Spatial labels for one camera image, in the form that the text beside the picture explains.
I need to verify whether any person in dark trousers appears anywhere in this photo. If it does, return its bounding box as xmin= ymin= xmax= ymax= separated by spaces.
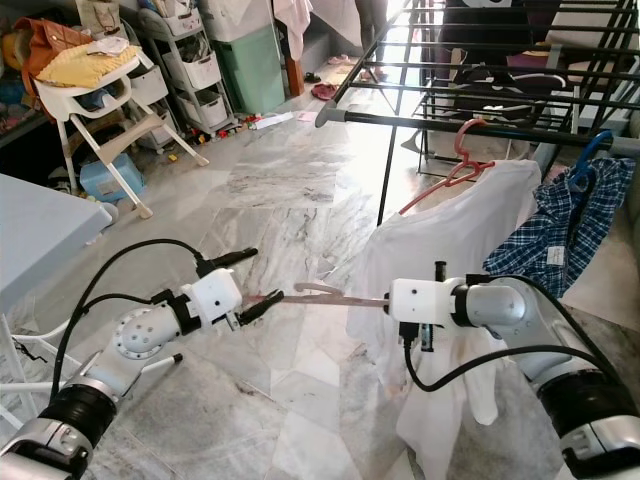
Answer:
xmin=353 ymin=0 xmax=393 ymax=63

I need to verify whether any blue checked shirt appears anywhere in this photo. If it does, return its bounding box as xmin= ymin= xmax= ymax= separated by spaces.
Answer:
xmin=482 ymin=155 xmax=623 ymax=299

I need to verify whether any green bin white lid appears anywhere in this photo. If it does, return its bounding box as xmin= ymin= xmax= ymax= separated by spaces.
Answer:
xmin=200 ymin=0 xmax=286 ymax=116

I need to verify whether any grey storage cart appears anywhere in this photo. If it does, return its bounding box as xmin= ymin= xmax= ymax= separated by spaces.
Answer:
xmin=135 ymin=5 xmax=229 ymax=138

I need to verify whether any beige tote bag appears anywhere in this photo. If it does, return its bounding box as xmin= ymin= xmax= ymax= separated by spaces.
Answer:
xmin=75 ymin=0 xmax=121 ymax=36

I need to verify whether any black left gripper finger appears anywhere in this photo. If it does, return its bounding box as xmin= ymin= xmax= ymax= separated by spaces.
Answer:
xmin=240 ymin=289 xmax=286 ymax=324

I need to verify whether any beige floor cloth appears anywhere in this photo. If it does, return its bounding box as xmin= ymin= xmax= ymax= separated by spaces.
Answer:
xmin=325 ymin=58 xmax=371 ymax=89

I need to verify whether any small white cloth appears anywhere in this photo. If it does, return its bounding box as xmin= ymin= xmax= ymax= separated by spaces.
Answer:
xmin=88 ymin=35 xmax=131 ymax=55

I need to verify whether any colourful toy pile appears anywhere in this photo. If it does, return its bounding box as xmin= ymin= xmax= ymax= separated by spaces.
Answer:
xmin=0 ymin=25 xmax=41 ymax=131

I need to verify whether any light blue folding table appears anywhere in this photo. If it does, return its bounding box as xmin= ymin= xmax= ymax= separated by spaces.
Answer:
xmin=0 ymin=178 xmax=184 ymax=426

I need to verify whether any black metal drying rack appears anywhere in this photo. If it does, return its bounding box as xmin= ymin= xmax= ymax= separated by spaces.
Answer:
xmin=315 ymin=0 xmax=640 ymax=227

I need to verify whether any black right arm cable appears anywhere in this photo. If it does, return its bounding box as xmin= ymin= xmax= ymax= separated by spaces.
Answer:
xmin=400 ymin=320 xmax=601 ymax=396

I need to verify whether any white paper sheet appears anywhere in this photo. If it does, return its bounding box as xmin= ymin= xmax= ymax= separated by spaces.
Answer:
xmin=253 ymin=111 xmax=296 ymax=131

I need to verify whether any pink hanging garment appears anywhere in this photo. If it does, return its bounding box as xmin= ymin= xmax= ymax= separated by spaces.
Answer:
xmin=272 ymin=0 xmax=313 ymax=61

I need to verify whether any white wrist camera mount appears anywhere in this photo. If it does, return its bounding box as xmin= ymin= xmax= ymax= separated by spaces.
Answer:
xmin=188 ymin=268 xmax=245 ymax=327
xmin=390 ymin=276 xmax=466 ymax=329

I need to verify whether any blue plastic box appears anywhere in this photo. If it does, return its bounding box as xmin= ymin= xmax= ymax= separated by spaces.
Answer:
xmin=78 ymin=153 xmax=146 ymax=206

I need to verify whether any white baby high chair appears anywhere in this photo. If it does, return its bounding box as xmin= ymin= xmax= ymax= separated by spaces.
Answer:
xmin=35 ymin=40 xmax=211 ymax=219

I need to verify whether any orange brown handbag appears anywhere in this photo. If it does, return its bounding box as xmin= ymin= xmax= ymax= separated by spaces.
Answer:
xmin=15 ymin=17 xmax=96 ymax=96

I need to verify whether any yellow towel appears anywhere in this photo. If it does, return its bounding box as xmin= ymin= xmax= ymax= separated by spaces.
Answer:
xmin=38 ymin=42 xmax=143 ymax=89

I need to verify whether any blue clothes hanger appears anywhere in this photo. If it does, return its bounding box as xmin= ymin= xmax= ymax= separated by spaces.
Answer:
xmin=565 ymin=130 xmax=617 ymax=193

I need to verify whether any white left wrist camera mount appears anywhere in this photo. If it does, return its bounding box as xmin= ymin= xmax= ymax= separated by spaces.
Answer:
xmin=188 ymin=268 xmax=245 ymax=327

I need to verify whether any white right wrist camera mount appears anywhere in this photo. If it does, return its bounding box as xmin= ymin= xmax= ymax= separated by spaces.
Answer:
xmin=390 ymin=276 xmax=466 ymax=329

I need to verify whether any white shirt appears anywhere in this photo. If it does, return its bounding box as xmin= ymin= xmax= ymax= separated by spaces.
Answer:
xmin=345 ymin=158 xmax=546 ymax=480

